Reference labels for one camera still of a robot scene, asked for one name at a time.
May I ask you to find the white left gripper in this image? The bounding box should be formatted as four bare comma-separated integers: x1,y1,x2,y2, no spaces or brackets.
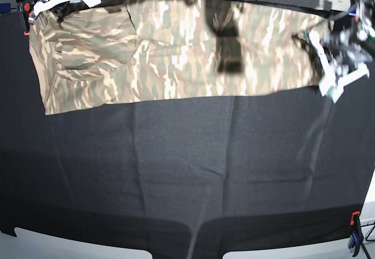
308,30,370,103

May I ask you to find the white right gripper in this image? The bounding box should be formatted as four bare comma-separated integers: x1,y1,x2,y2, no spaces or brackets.
28,0,103,25

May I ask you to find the camouflage t-shirt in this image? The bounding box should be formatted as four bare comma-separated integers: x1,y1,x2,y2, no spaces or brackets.
29,0,333,115

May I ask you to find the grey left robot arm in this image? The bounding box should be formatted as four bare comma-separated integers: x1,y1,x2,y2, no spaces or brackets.
304,0,374,103

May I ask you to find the orange clamp left rear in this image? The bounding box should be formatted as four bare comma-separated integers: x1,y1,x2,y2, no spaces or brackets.
22,2,30,36

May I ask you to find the orange blue clamp front right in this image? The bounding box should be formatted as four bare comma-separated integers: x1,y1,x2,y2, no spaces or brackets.
348,211,364,257

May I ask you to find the black table cloth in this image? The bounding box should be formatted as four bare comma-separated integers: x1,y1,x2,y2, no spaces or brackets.
1,13,374,258

